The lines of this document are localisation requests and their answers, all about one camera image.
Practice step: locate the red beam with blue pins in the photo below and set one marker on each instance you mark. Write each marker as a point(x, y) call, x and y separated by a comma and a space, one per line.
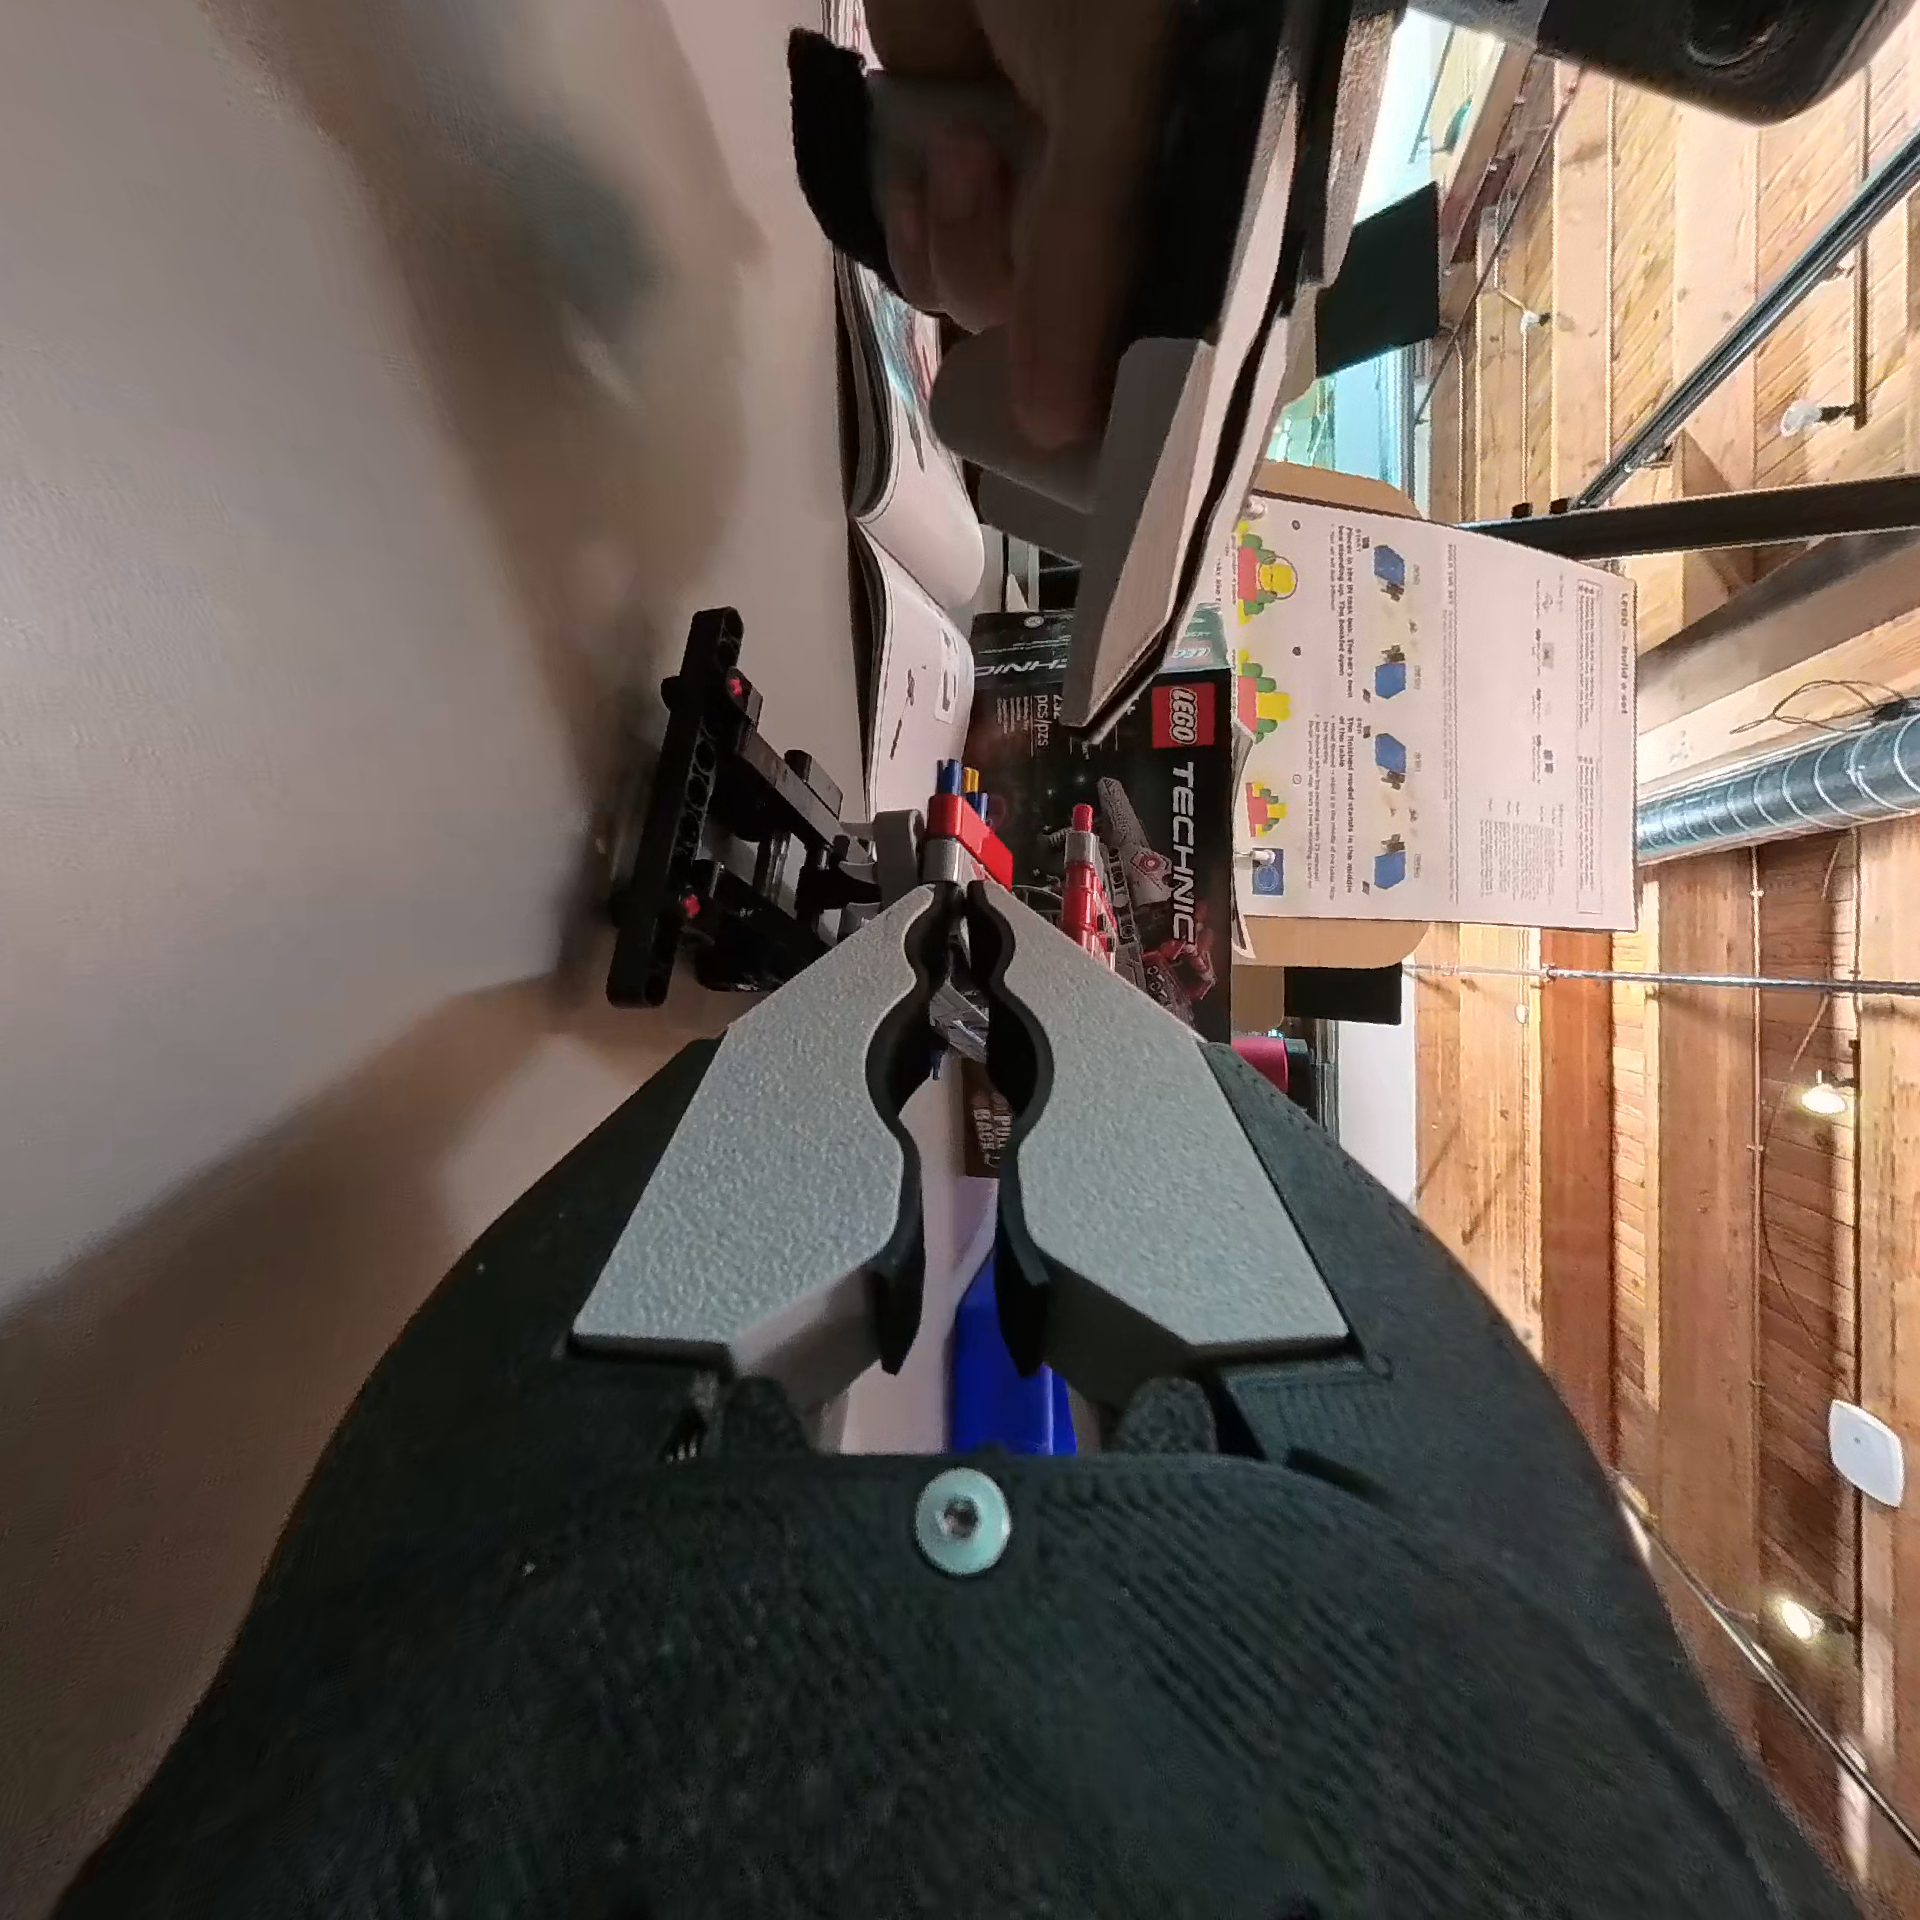
point(960, 833)

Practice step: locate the printed instruction poster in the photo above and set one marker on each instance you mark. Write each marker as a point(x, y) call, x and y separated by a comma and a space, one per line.
point(1469, 720)

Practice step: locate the brown cardboard panel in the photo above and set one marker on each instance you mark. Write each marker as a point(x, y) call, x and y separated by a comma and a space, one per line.
point(1334, 943)

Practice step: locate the ceiling light bulb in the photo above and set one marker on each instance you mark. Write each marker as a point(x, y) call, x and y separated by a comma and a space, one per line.
point(1795, 1622)
point(1821, 1097)

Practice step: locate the black toy set box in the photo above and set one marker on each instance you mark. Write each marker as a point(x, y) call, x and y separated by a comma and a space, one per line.
point(1185, 839)

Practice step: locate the white instruction booklet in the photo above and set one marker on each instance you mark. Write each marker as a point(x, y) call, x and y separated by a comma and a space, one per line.
point(915, 661)

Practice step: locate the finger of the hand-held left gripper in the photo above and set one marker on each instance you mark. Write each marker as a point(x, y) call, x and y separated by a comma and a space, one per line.
point(1358, 136)
point(1170, 525)

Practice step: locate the grey desk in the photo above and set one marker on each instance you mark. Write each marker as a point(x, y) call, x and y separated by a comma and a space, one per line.
point(224, 599)

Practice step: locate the metal ventilation duct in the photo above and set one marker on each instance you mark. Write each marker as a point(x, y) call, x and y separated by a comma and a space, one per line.
point(1769, 786)

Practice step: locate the blue plastic bin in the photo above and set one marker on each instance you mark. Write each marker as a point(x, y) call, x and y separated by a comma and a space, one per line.
point(1012, 1349)

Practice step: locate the maroon water bottle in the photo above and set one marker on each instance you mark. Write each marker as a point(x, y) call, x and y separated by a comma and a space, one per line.
point(1266, 1066)

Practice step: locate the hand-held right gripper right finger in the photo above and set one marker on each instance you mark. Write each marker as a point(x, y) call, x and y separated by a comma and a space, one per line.
point(1170, 1201)

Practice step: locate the toy brick vehicle model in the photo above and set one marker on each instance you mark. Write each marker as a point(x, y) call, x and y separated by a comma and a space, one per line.
point(704, 839)

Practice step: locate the black monitor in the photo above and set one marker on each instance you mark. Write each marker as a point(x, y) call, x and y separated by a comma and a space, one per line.
point(1348, 997)

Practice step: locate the person's left hand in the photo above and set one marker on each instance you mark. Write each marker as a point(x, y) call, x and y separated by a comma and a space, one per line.
point(1036, 182)

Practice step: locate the black steel beam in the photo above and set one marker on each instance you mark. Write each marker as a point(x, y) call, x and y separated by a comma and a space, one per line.
point(1694, 521)

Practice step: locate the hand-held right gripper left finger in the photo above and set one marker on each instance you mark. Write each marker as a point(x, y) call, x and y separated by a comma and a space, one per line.
point(750, 1201)

